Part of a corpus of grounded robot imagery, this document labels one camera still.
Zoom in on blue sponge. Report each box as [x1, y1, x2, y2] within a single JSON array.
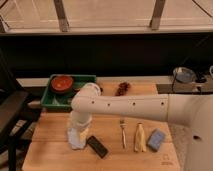
[[147, 129, 165, 152]]

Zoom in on black remote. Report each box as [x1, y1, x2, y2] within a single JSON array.
[[87, 136, 108, 158]]

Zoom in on red bowl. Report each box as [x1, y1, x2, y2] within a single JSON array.
[[50, 75, 73, 93]]

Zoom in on silver fork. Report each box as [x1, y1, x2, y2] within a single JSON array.
[[120, 119, 126, 149]]

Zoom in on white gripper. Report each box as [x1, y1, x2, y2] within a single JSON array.
[[68, 121, 90, 142]]

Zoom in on light blue towel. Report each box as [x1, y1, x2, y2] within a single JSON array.
[[68, 130, 86, 150]]

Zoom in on metal bowl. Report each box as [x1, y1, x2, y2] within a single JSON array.
[[173, 67, 196, 83]]

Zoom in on dark red grape bunch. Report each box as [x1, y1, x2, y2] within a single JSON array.
[[115, 82, 131, 96]]

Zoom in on green plastic tray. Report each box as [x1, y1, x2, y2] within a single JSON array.
[[41, 74, 96, 110]]

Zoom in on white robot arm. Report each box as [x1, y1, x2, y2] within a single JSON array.
[[68, 83, 213, 171]]

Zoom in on black chair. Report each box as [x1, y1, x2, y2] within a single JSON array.
[[0, 49, 41, 171]]

